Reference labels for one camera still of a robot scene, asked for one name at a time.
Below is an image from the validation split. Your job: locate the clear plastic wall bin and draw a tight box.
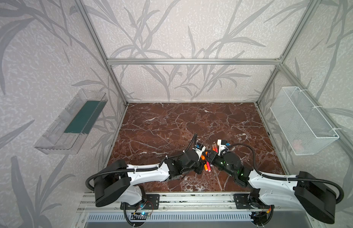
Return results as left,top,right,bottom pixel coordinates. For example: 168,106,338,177
34,89,108,155

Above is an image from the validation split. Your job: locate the aluminium frame rail front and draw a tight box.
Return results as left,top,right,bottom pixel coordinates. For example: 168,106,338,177
77,192,304,213

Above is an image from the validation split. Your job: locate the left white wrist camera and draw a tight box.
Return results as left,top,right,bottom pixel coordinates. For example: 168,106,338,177
193,143,206,159

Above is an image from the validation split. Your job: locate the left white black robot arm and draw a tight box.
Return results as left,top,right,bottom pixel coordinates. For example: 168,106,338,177
85,148,204,207

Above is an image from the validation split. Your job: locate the black corrugated cable left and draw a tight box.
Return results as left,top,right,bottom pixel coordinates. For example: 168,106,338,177
85,133,198,192

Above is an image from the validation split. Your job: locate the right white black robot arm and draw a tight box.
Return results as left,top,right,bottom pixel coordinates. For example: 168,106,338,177
203,150,337,224

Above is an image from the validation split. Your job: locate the black corrugated cable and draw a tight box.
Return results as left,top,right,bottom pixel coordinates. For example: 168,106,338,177
85,133,198,192
227,143,345,205

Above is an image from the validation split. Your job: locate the white wire mesh basket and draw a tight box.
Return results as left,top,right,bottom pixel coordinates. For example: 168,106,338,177
271,86,340,155

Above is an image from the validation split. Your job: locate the black corrugated cable right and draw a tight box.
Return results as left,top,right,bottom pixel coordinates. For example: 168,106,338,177
227,143,345,205

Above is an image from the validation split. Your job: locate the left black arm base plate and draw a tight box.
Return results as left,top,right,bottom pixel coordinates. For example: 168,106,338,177
120,194,160,210

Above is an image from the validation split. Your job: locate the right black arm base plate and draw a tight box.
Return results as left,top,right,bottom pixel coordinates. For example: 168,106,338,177
233,193,270,210

